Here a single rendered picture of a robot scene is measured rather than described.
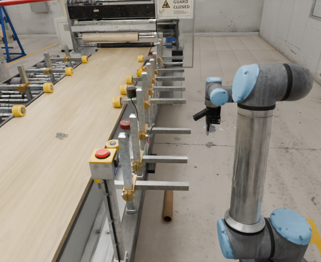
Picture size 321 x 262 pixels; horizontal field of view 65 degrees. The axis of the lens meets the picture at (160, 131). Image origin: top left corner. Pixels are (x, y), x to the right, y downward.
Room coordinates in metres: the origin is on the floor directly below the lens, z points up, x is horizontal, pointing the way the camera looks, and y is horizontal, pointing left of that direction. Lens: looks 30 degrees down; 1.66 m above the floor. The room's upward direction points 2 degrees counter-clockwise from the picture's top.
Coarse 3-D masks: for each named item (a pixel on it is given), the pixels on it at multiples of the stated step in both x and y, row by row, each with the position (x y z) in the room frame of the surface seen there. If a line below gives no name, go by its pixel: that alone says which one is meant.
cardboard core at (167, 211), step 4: (164, 192) 1.68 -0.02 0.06; (168, 192) 1.65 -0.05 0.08; (172, 192) 1.67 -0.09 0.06; (164, 196) 1.62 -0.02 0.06; (168, 196) 1.60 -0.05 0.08; (172, 196) 1.62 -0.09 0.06; (164, 200) 1.58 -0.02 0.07; (168, 200) 1.56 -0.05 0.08; (172, 200) 1.58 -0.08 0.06; (164, 204) 1.53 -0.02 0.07; (168, 204) 1.51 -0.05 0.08; (172, 204) 1.54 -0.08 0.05; (164, 208) 1.48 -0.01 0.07; (168, 208) 1.47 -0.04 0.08; (172, 208) 1.49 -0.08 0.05; (164, 212) 1.44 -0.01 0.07; (168, 212) 1.43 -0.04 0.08; (172, 212) 1.46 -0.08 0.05; (164, 216) 1.40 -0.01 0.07; (168, 216) 1.45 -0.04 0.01; (164, 220) 1.40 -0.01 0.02; (168, 220) 1.41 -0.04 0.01
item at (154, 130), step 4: (148, 128) 1.42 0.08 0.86; (152, 128) 1.42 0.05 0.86; (156, 128) 1.42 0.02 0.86; (160, 128) 1.42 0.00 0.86; (164, 128) 1.42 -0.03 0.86; (168, 128) 1.41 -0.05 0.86; (172, 128) 1.41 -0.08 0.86; (176, 128) 1.41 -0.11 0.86; (180, 128) 1.41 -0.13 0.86; (184, 128) 1.41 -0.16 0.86; (188, 128) 1.41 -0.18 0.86; (124, 132) 1.42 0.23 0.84; (128, 132) 1.42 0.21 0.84; (148, 132) 1.41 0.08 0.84; (152, 132) 1.41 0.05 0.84; (156, 132) 1.40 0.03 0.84; (160, 132) 1.40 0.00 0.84; (164, 132) 1.40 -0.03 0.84; (168, 132) 1.40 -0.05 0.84; (172, 132) 1.40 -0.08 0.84; (176, 132) 1.39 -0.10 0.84; (180, 132) 1.39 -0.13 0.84; (184, 132) 1.39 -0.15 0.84; (188, 132) 1.39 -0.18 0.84
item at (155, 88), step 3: (141, 87) 1.92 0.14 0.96; (153, 87) 1.91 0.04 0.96; (156, 87) 1.91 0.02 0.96; (159, 87) 1.91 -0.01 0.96; (162, 87) 1.90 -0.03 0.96; (165, 87) 1.90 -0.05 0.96; (168, 87) 1.90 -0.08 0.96; (171, 87) 1.90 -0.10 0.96; (174, 87) 1.89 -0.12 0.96; (177, 87) 1.89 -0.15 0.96; (180, 87) 1.89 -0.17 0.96; (183, 87) 1.89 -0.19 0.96; (153, 90) 1.91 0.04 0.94; (156, 90) 1.91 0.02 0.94; (159, 90) 1.90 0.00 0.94; (162, 90) 1.90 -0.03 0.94; (165, 90) 1.90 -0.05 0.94; (168, 90) 1.90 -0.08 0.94; (171, 90) 1.90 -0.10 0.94; (174, 90) 1.89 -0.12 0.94; (177, 90) 1.89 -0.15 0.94; (180, 90) 1.89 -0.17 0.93; (183, 90) 1.89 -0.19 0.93
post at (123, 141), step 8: (120, 136) 0.88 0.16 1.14; (120, 144) 0.87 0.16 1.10; (128, 144) 0.89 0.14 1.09; (120, 152) 0.87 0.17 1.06; (128, 152) 0.88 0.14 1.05; (128, 160) 0.87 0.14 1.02; (128, 168) 0.87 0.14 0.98; (128, 176) 0.87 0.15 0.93; (128, 184) 0.87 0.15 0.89; (128, 200) 0.87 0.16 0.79; (128, 208) 0.87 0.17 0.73
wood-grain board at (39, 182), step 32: (96, 64) 2.89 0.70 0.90; (128, 64) 2.84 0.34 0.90; (64, 96) 1.94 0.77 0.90; (96, 96) 1.91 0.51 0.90; (0, 128) 1.42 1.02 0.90; (32, 128) 1.40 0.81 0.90; (64, 128) 1.39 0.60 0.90; (96, 128) 1.37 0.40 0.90; (0, 160) 1.07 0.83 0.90; (32, 160) 1.06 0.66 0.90; (64, 160) 1.05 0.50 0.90; (0, 192) 0.83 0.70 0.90; (32, 192) 0.82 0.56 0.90; (64, 192) 0.81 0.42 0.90; (0, 224) 0.66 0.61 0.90; (32, 224) 0.65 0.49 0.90; (64, 224) 0.65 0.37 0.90; (0, 256) 0.52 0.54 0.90; (32, 256) 0.52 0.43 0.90
